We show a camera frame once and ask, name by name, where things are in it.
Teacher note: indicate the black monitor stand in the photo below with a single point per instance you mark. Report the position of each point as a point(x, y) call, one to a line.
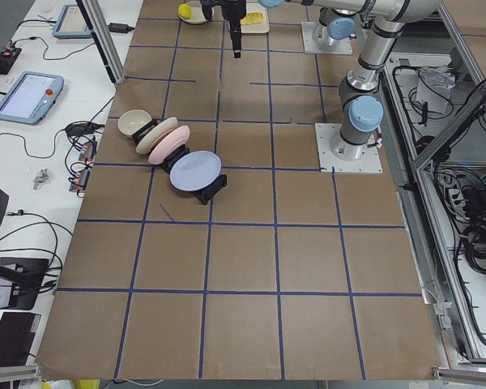
point(20, 278)

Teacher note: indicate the small metal clamp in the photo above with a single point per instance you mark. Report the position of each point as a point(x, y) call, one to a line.
point(42, 176)

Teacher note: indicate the black dish rack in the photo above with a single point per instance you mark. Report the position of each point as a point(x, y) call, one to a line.
point(204, 195)

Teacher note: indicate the blue teach pendant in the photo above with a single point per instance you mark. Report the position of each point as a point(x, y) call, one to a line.
point(71, 24)
point(30, 98)

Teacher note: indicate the white oval lemon dish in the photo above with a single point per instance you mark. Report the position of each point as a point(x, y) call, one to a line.
point(197, 13)

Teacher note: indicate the pink plate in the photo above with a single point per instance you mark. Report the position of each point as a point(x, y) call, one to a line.
point(172, 141)

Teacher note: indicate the cream rectangular tray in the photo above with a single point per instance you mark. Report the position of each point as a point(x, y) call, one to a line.
point(258, 28)

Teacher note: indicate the cream plate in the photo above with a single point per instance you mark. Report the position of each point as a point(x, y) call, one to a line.
point(150, 139)

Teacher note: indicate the far blue teach pendant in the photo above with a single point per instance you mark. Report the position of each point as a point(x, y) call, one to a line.
point(71, 24)

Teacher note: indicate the aluminium frame post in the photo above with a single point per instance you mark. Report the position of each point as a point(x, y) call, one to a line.
point(96, 24)

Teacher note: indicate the black power adapter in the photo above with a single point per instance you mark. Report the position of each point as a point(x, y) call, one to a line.
point(120, 28)

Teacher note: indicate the cream bowl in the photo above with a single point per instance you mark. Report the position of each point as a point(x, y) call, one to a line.
point(133, 120)

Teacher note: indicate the yellow orange bread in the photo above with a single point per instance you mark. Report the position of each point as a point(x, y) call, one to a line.
point(252, 18)

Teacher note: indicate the yellow lemon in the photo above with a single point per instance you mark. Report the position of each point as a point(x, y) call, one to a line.
point(185, 11)

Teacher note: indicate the near blue teach pendant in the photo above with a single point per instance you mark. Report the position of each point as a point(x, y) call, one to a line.
point(30, 98)

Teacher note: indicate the blue plate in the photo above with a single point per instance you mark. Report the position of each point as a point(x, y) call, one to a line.
point(195, 171)

